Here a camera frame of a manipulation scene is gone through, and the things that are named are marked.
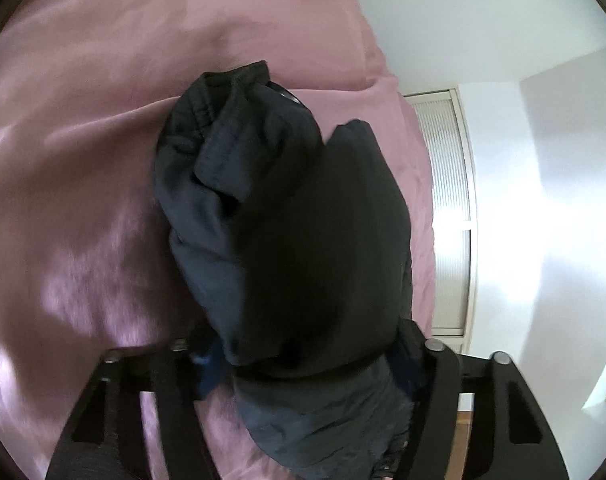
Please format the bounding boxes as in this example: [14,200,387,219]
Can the black large jacket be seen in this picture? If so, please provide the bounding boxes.
[154,62,411,479]

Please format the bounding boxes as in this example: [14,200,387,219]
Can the white louvered closet doors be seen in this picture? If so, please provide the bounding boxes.
[406,89,478,353]

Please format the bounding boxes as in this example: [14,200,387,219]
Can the pink bed sheet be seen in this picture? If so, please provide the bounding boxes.
[0,0,435,479]

